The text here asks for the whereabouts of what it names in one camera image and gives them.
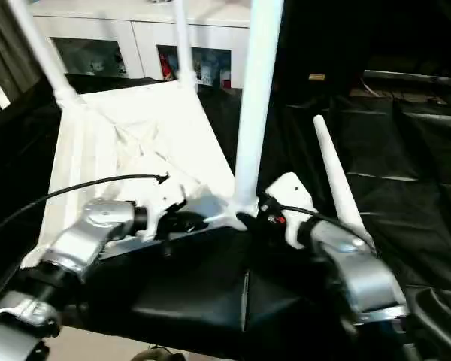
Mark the white plastic table leg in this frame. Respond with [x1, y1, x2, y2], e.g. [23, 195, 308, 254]
[174, 0, 198, 89]
[231, 0, 286, 219]
[312, 115, 375, 245]
[7, 0, 87, 106]

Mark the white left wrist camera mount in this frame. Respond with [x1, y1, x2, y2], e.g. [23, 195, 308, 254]
[142, 180, 189, 241]

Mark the white plastic table top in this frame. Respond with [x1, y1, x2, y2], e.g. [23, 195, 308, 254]
[20, 80, 260, 270]

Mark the black work mat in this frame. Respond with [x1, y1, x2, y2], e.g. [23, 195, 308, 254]
[0, 73, 451, 361]

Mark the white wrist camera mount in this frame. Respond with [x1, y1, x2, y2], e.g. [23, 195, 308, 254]
[142, 180, 189, 241]
[265, 171, 319, 249]

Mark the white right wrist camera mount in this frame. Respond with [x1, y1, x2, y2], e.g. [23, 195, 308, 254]
[265, 171, 319, 249]

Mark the dark brown rounded object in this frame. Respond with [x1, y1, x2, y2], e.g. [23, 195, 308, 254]
[133, 345, 181, 361]

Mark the grey curtain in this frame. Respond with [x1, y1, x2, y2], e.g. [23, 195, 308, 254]
[0, 0, 42, 114]

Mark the white glass-door cabinet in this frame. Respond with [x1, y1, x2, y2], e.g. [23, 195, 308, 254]
[29, 0, 255, 89]

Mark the long grey metal bar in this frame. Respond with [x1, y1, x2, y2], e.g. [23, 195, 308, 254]
[364, 70, 451, 87]

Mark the large black case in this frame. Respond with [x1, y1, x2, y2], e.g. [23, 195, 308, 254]
[274, 0, 451, 99]

